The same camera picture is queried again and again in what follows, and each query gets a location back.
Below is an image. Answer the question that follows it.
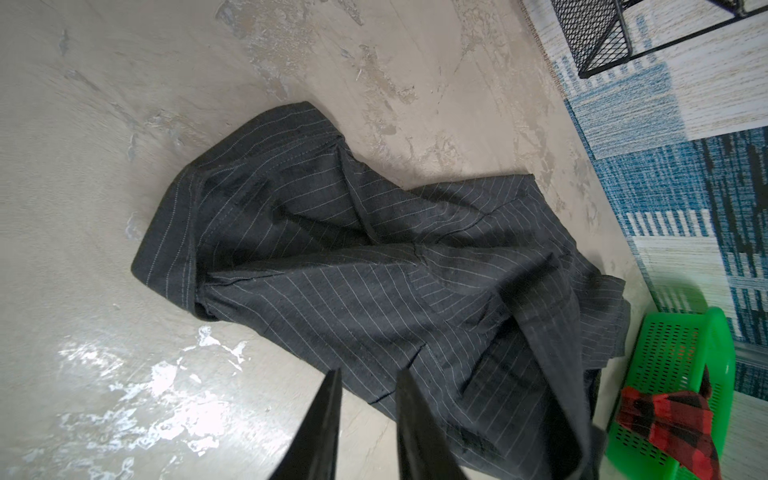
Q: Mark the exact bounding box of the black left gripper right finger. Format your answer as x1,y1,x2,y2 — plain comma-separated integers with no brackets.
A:
395,369,467,480

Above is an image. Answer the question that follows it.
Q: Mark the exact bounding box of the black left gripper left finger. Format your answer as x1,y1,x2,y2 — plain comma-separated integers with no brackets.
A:
270,369,342,480

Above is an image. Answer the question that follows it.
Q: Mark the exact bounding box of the dark grey striped shirt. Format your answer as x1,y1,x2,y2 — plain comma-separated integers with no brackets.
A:
131,102,630,479

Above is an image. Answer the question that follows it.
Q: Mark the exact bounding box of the green plastic basket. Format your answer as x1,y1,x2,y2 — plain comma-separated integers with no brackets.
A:
606,308,736,479

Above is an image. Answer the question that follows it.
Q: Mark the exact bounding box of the red black plaid shirt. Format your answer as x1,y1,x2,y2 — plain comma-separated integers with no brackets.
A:
618,370,721,480

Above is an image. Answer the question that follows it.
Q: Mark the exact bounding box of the black wire shelf rack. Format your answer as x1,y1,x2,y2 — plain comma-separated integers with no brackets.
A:
551,1,767,80

